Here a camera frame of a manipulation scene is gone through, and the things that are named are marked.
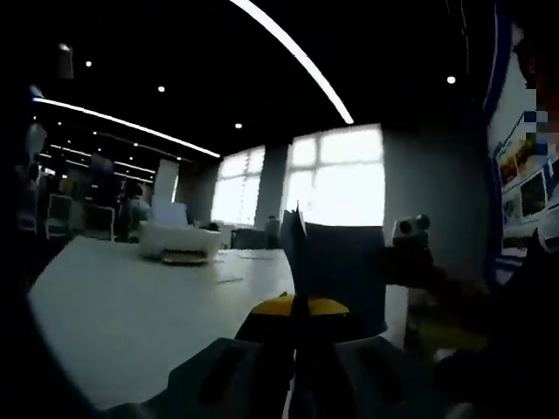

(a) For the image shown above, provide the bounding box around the long curved ceiling light strip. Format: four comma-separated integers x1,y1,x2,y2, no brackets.
229,0,355,126

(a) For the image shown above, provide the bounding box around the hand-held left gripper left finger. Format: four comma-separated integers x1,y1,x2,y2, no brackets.
167,292,302,419

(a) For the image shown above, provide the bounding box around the grey office chair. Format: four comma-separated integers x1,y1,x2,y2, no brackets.
231,227,263,250

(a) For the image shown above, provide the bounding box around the white table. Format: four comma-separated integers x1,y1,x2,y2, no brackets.
28,235,390,411

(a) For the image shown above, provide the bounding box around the hanging display screen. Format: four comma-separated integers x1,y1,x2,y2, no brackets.
90,152,114,174

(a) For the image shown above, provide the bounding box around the blue white wall poster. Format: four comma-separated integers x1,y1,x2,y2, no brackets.
482,0,559,280

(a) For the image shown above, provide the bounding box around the white printer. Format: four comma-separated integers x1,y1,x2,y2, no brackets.
138,217,223,265

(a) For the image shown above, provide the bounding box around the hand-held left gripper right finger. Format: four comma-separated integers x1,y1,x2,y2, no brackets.
300,297,443,419

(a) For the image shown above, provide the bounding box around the white upright panel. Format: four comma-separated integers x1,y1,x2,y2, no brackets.
155,159,180,204

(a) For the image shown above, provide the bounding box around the white worn device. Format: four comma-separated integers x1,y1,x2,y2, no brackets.
537,226,559,251

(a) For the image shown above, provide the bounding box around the thin ceiling light strip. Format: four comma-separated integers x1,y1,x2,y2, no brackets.
32,96,222,158

